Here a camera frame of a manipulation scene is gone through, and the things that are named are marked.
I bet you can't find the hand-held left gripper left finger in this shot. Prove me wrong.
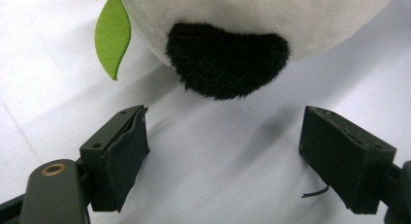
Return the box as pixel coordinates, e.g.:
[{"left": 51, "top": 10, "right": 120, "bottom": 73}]
[{"left": 79, "top": 104, "right": 150, "bottom": 213}]

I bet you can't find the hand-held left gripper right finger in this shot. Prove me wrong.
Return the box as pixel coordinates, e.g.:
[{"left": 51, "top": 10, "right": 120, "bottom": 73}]
[{"left": 299, "top": 105, "right": 397, "bottom": 215}]

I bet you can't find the panda plush toy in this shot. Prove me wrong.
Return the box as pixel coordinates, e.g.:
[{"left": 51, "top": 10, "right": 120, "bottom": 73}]
[{"left": 68, "top": 0, "right": 396, "bottom": 101}]

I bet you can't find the black loose thread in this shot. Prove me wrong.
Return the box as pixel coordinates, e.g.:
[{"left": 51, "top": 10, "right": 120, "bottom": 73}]
[{"left": 301, "top": 184, "right": 331, "bottom": 199}]

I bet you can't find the light blue table mat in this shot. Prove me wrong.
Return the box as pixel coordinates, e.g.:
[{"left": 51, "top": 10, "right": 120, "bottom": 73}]
[{"left": 0, "top": 0, "right": 411, "bottom": 224}]

